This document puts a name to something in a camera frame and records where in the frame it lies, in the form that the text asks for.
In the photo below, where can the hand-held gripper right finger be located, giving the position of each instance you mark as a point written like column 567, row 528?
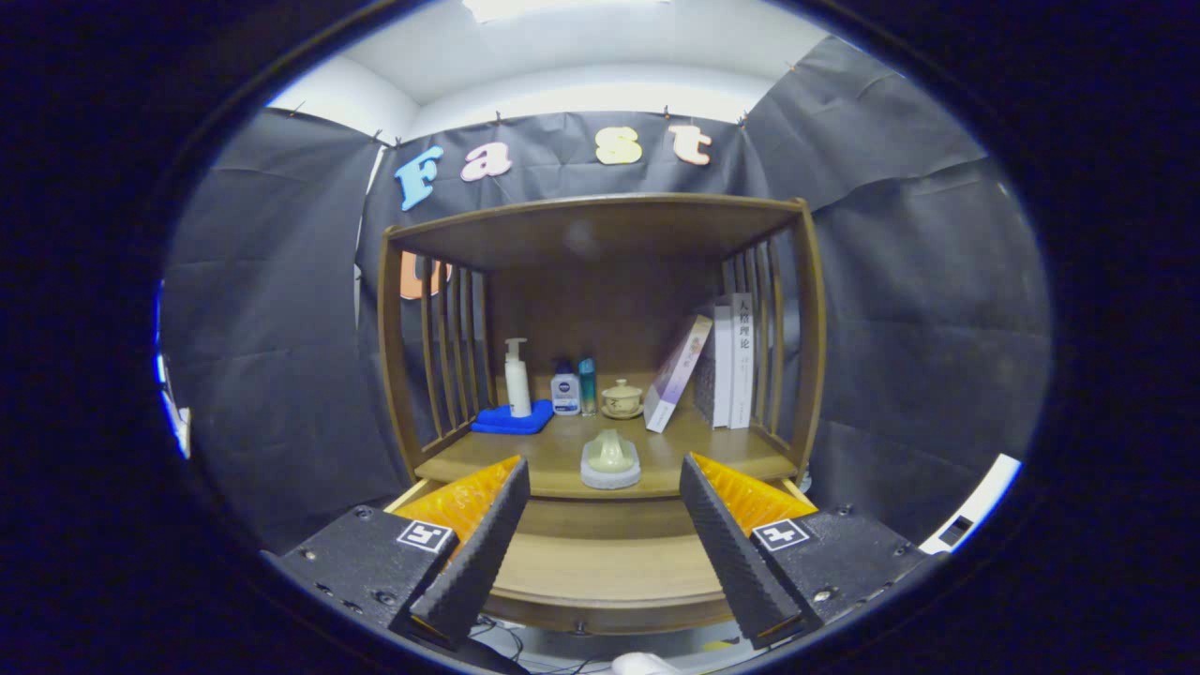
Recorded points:
column 731, row 562

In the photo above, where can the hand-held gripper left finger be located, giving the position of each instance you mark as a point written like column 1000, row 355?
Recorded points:
column 473, row 562

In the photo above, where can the brown wooden drawer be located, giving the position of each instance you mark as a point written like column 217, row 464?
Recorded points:
column 609, row 567

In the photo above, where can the brown wooden countertop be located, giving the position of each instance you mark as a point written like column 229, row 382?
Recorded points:
column 675, row 459

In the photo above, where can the brown wooden cabinet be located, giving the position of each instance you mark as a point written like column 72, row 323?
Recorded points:
column 609, row 319

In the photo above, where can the white rounded object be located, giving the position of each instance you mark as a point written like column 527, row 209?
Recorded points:
column 642, row 666

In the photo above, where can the blue folded cloth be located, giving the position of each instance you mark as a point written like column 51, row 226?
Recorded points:
column 506, row 424

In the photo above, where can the dark patterned book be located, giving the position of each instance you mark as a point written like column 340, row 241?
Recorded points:
column 705, row 394

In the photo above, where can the white pump bottle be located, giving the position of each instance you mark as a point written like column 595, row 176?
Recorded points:
column 517, row 389

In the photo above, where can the plain white book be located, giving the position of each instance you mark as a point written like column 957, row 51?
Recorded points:
column 723, row 375

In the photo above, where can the small white bottle blue cap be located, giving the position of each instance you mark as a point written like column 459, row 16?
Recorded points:
column 565, row 398

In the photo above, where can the beige lidded teacup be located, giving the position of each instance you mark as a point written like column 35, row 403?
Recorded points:
column 622, row 401

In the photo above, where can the purple and white book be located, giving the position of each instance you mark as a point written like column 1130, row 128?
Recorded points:
column 677, row 375

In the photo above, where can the white book with black characters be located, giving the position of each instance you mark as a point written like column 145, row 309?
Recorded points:
column 742, row 366

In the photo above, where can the slim teal bottle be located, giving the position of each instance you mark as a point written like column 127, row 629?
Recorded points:
column 588, row 389

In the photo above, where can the black backdrop cloth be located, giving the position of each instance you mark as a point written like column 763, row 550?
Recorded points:
column 919, row 328

